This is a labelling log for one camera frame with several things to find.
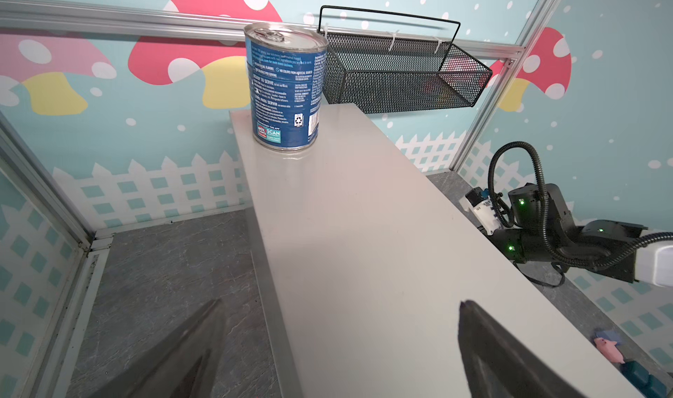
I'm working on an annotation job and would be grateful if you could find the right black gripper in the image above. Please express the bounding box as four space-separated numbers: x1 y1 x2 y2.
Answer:
491 229 530 263

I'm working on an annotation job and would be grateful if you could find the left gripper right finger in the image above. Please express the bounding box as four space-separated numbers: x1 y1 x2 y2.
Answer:
457 300 582 397

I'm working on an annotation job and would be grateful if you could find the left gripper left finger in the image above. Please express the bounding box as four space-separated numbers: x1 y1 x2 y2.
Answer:
92 299 226 397

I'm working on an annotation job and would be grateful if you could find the blue soup can pink lid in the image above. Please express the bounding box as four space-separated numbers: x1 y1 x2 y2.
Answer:
245 22 329 152

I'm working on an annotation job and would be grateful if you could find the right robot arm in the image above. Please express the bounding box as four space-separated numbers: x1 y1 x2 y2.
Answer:
487 142 672 288

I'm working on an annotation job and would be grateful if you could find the grey metal cabinet counter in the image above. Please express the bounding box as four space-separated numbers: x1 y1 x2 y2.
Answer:
231 105 637 397

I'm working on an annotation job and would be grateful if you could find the teal toy block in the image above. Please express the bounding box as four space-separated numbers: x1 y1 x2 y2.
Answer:
620 361 668 398

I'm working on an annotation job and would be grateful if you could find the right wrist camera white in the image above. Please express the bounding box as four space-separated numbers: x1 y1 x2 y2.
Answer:
459 187 505 236

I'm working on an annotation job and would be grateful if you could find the black mesh wall basket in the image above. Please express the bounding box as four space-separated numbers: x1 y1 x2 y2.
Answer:
317 5 494 114

